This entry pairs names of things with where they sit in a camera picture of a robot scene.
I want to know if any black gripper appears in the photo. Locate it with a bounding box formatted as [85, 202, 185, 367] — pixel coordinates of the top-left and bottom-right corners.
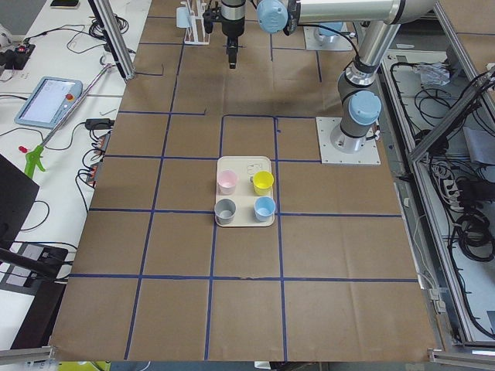
[220, 0, 246, 69]

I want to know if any light blue cup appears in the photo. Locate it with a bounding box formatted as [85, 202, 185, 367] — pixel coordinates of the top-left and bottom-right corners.
[254, 196, 276, 222]
[176, 7, 191, 29]

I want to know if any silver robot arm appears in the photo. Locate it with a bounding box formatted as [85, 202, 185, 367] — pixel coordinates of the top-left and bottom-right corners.
[254, 0, 435, 154]

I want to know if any pink cup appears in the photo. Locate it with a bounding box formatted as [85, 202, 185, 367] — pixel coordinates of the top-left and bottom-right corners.
[217, 169, 238, 196]

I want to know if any yellow cup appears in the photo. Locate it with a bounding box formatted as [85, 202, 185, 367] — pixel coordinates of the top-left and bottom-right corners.
[252, 171, 275, 196]

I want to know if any grey cup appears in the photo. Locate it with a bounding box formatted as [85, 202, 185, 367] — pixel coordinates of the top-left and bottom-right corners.
[214, 199, 237, 226]

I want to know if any cream plastic tray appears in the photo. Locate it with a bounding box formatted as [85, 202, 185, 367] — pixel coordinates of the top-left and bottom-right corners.
[215, 156, 275, 227]

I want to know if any black power adapter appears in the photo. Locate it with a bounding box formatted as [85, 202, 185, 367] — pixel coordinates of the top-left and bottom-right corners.
[84, 118, 114, 131]

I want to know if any white wire cup rack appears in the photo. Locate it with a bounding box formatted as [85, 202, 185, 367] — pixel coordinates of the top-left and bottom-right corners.
[180, 0, 210, 46]

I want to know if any wrist black camera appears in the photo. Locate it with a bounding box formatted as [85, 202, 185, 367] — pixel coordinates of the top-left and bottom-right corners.
[203, 9, 216, 34]

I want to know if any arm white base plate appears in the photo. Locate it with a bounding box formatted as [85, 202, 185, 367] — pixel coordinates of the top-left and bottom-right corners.
[316, 117, 381, 166]
[303, 26, 353, 52]

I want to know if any aluminium frame post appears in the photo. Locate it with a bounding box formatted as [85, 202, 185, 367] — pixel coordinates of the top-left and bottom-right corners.
[88, 0, 135, 81]

